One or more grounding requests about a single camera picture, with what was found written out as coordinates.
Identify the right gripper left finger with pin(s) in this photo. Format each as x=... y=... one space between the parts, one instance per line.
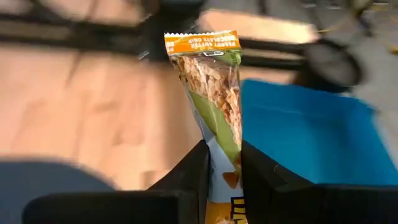
x=174 y=205

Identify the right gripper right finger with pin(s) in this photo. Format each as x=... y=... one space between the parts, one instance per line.
x=295 y=205

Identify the green orange granola bar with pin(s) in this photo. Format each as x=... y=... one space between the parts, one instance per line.
x=214 y=93

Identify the blue plastic bin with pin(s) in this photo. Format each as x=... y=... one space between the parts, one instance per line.
x=311 y=133

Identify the dark round plate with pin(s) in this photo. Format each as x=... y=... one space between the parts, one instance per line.
x=31 y=186

